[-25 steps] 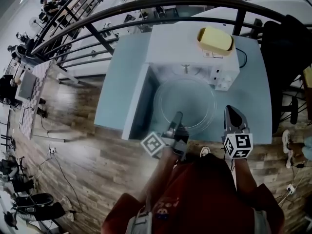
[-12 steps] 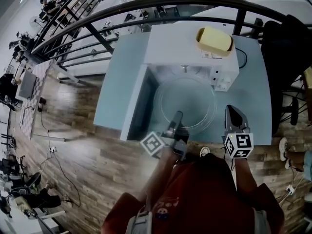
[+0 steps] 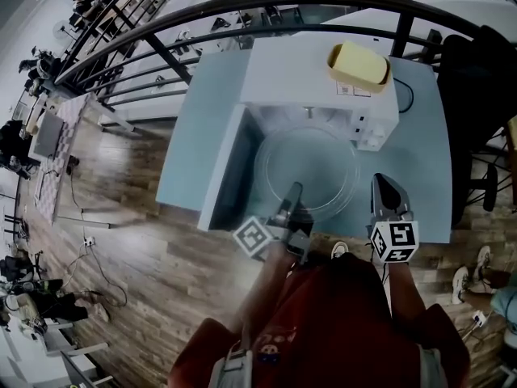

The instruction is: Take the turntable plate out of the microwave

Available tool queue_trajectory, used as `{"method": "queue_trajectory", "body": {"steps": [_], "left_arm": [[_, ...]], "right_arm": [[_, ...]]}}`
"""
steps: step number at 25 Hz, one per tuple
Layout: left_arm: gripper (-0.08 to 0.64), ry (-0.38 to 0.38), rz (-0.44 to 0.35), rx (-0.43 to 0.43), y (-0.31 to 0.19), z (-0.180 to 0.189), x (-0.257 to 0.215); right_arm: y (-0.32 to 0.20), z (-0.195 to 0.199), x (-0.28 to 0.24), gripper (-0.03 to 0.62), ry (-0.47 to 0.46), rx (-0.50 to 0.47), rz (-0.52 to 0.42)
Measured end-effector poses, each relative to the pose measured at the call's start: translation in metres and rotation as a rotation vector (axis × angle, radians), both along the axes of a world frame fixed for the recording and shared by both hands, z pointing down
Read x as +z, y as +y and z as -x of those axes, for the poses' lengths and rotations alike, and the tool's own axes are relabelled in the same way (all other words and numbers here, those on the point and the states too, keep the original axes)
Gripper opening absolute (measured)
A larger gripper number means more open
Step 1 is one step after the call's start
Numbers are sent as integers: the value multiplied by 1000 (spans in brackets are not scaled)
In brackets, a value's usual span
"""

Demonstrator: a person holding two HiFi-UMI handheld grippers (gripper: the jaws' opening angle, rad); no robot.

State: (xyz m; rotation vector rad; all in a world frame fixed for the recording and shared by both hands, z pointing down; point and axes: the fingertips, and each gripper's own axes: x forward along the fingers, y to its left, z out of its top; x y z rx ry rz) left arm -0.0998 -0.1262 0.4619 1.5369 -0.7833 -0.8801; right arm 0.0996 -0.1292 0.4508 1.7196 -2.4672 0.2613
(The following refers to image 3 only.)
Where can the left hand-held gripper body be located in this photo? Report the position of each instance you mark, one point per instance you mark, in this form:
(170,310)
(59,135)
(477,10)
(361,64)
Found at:
(252,237)

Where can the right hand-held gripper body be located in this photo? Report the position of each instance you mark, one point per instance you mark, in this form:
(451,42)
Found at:
(393,243)

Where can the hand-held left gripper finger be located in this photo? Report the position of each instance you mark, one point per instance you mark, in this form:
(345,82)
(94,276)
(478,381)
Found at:
(292,200)

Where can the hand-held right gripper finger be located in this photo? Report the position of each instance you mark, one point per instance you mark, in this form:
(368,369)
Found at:
(403,208)
(377,202)

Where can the round glass turntable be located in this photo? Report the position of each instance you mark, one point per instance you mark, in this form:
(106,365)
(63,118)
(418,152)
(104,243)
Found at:
(307,164)

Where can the person's right forearm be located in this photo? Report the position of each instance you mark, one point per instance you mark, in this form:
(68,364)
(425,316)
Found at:
(404,289)

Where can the person's left forearm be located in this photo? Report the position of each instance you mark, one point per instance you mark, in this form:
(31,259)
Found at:
(262,289)

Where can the light blue table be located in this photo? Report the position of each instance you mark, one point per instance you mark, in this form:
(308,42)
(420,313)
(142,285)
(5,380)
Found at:
(420,168)

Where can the person's white shoe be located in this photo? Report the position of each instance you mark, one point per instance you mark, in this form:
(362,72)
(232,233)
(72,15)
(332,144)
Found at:
(339,250)
(460,285)
(483,263)

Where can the white microwave door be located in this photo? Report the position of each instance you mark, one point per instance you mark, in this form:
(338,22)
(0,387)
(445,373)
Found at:
(220,176)

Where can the white power strip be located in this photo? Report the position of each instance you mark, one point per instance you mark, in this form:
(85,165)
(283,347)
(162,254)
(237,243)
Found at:
(89,241)
(479,318)

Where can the person's red shirt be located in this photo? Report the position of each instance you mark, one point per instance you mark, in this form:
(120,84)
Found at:
(323,338)

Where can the white microwave oven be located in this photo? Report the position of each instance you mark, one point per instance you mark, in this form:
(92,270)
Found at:
(291,71)

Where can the yellow sponge in tray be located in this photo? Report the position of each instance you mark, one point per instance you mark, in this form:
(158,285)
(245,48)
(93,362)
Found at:
(333,75)

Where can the black office chair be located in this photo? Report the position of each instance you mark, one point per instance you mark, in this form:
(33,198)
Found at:
(476,95)

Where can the pale yellow sponge block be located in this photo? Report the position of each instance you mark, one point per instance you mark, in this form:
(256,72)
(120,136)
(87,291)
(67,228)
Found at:
(361,63)

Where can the checkered table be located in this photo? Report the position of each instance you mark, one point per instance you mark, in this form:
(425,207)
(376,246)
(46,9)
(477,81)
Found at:
(52,188)

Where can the small white microwave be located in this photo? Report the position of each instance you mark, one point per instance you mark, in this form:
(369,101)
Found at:
(47,136)

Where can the standing fan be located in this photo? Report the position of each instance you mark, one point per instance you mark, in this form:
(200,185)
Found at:
(64,28)

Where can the black metal frame stool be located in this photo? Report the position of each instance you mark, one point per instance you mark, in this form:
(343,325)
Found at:
(490,186)

